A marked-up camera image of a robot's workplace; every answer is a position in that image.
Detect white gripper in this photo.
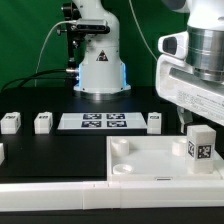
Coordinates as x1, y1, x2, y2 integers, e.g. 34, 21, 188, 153
155, 54, 224, 133

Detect white square tabletop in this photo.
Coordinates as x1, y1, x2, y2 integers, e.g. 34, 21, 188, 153
107, 136, 224, 182

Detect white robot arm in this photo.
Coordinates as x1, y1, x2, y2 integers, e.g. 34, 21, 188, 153
72, 0, 224, 126

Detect white block left edge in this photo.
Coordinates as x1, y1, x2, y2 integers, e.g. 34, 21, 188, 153
0, 143, 5, 165

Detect white front fence wall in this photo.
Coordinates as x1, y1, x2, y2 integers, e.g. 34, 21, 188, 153
0, 180, 224, 212

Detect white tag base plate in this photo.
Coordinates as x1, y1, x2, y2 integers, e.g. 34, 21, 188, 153
58, 112, 147, 130

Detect white cable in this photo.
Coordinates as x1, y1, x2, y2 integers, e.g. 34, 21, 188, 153
34, 0, 159, 88

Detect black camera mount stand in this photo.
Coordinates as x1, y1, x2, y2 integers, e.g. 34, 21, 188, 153
57, 2, 81, 68

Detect black cable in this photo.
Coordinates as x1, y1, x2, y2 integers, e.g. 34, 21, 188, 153
0, 68, 78, 93

